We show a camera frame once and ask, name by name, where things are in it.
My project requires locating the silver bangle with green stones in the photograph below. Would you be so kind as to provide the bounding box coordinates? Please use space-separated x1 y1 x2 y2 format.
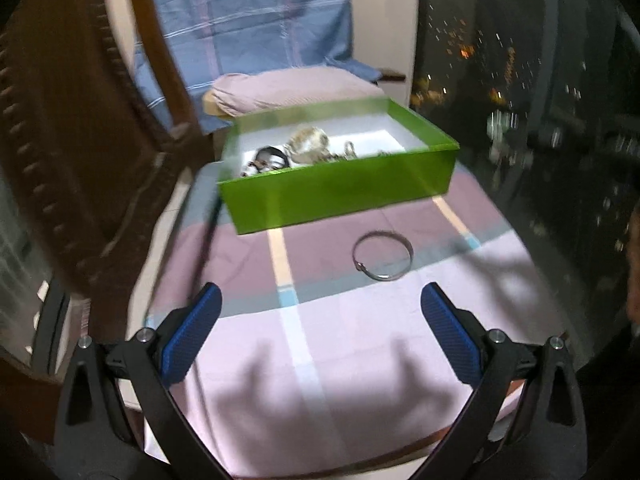
352 230 414 283

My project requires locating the cream white wristwatch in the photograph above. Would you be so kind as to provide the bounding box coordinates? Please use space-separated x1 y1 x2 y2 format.
284 127 330 165

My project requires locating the black watch band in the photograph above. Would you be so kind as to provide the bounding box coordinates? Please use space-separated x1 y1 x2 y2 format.
242 146 291 177

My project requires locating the person's right hand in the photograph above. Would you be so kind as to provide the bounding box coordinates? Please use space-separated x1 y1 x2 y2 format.
626 211 640 324

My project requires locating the dark wooden chair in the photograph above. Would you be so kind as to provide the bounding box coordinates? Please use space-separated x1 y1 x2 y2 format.
378 68 407 82

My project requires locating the pink plaid cloth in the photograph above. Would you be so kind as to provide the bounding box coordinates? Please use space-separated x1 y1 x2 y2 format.
146 164 567 479

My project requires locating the green cardboard box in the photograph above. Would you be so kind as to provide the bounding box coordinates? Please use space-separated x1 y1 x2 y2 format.
218 96 459 234

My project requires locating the pink cushion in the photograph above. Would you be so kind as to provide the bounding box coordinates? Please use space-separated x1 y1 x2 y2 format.
202 66 385 117

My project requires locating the carved brown wooden chair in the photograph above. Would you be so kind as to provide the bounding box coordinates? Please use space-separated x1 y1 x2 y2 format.
0 0 216 441

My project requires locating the blue plaid cloth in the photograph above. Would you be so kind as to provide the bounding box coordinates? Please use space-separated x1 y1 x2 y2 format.
154 0 382 134

